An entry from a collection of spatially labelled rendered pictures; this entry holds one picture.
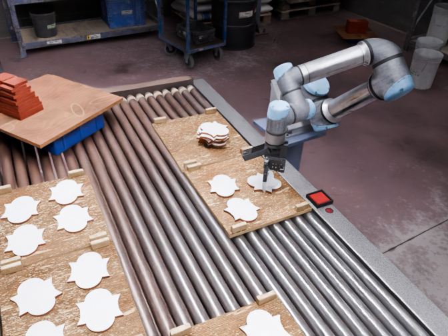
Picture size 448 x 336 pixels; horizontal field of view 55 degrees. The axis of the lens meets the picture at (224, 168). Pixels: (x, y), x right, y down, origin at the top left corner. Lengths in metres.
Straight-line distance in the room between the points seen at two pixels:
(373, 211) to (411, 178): 0.59
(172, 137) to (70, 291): 0.90
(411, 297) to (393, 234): 1.64
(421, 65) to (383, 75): 3.44
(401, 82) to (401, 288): 0.73
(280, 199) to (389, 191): 1.89
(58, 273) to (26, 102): 0.87
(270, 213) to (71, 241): 0.70
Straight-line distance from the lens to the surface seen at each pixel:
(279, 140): 1.58
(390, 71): 1.74
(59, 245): 1.55
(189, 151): 1.92
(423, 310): 1.49
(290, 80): 1.62
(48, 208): 1.70
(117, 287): 1.39
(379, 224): 3.16
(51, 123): 2.01
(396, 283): 1.53
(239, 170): 1.81
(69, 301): 1.39
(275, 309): 1.33
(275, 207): 1.64
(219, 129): 1.93
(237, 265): 1.45
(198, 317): 1.32
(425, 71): 5.20
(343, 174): 3.54
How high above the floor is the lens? 2.00
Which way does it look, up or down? 36 degrees down
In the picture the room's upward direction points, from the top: 3 degrees clockwise
